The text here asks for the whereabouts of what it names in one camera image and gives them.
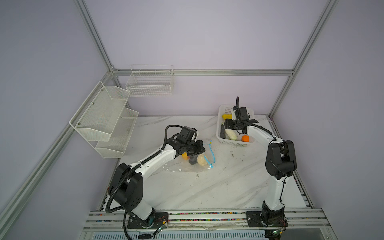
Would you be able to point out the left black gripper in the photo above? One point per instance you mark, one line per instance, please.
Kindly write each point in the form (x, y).
(200, 149)

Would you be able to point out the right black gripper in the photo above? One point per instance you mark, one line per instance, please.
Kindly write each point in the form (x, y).
(228, 124)

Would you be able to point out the yellow orange fruit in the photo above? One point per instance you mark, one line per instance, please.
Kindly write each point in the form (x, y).
(185, 156)

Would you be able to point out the black round food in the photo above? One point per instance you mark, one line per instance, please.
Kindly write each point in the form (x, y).
(193, 159)

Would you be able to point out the clear zip top bag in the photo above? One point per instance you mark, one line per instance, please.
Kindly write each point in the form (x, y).
(195, 164)

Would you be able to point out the beige potato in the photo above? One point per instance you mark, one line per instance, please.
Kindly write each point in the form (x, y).
(202, 160)

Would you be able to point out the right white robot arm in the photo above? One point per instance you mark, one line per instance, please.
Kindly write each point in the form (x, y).
(280, 159)

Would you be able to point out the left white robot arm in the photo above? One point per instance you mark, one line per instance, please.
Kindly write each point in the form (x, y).
(126, 191)

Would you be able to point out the white plastic food basket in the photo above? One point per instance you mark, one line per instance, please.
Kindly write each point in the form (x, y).
(227, 109)

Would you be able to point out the white radish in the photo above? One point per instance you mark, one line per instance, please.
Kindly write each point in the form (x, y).
(231, 134)

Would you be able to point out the yellow corn cob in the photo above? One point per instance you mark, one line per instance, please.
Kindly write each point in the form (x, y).
(227, 116)

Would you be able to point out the orange tangerine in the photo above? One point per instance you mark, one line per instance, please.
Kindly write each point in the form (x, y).
(245, 139)

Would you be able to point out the white mesh two-tier shelf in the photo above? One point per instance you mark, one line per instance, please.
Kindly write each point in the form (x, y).
(105, 121)

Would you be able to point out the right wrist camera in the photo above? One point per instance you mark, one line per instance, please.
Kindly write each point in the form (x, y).
(240, 114)

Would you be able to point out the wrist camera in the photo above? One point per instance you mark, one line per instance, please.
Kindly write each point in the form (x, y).
(188, 134)
(240, 114)

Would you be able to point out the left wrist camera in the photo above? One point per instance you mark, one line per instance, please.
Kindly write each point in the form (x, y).
(188, 134)

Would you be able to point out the white wire wall basket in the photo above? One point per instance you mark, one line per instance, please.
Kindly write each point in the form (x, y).
(151, 81)

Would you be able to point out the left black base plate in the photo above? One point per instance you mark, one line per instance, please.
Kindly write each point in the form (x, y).
(155, 221)

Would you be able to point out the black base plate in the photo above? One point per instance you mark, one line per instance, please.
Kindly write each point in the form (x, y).
(260, 219)
(155, 221)

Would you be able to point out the aluminium frame back bar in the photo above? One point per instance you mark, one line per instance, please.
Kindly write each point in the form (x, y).
(204, 72)

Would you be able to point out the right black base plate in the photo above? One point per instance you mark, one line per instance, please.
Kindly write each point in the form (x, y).
(260, 219)

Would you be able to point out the aluminium front rail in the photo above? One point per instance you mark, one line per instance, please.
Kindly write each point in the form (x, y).
(297, 224)

